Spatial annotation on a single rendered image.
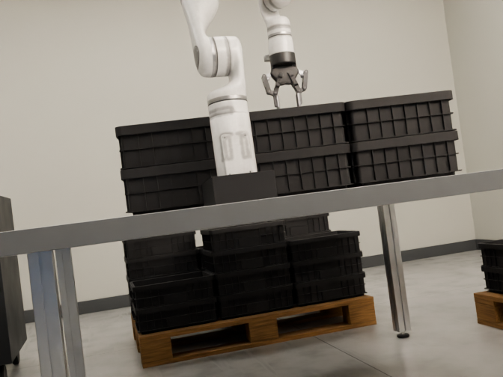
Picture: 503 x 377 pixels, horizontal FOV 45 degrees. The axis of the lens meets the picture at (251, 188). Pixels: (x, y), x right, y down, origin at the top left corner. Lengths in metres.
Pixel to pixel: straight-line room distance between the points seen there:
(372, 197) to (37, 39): 4.37
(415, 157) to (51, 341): 1.05
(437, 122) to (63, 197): 3.79
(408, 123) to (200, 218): 0.79
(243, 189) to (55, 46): 4.07
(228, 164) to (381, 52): 4.60
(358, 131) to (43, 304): 0.92
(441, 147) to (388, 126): 0.15
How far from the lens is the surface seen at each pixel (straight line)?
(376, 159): 1.62
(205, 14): 1.49
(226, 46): 1.39
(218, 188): 1.28
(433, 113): 1.70
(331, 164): 1.59
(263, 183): 1.31
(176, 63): 5.25
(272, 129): 1.57
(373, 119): 1.64
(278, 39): 1.78
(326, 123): 1.60
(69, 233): 1.04
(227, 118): 1.35
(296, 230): 3.52
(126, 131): 1.55
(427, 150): 1.68
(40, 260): 1.62
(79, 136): 5.09
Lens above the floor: 0.69
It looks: 2 degrees up
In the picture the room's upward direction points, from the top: 7 degrees counter-clockwise
